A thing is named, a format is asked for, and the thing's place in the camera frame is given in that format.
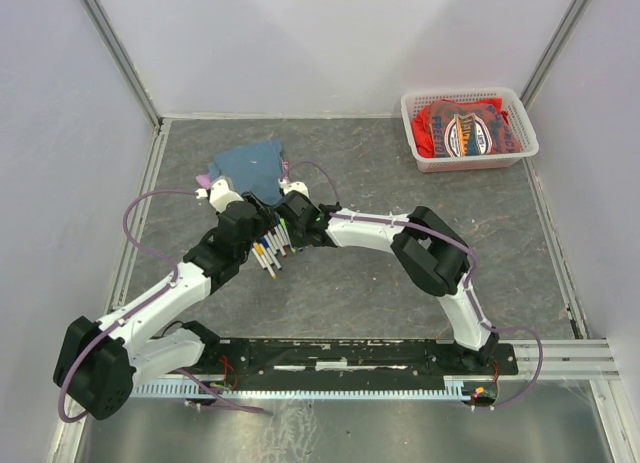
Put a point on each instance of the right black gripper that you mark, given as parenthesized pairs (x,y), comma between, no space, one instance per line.
(296,242)

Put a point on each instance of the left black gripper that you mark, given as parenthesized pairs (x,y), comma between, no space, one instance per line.
(262,217)

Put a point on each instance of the green cap marker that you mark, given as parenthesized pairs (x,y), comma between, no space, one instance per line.
(285,234)

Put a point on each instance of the blue cap marker with eraser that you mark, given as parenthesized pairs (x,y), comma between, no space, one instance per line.
(278,241)

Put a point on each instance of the blue cloth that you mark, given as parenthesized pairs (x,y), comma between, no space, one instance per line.
(254,168)

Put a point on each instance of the pink cloth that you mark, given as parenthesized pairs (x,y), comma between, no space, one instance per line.
(204,180)

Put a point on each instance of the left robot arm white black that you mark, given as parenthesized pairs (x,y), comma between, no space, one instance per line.
(101,361)

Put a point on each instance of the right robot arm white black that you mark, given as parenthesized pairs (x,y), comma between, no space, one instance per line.
(433,256)

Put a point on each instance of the yellow cap marker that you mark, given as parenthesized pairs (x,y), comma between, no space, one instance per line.
(267,262)

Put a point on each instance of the red printed cloth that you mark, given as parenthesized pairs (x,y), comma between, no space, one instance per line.
(448,129)

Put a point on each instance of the white plastic basket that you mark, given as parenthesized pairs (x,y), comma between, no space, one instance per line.
(412,103)

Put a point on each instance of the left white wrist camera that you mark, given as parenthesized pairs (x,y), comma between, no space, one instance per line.
(219,195)

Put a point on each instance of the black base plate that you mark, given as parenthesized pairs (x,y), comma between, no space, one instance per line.
(240,358)

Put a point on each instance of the aluminium rail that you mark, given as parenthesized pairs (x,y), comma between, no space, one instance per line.
(583,359)

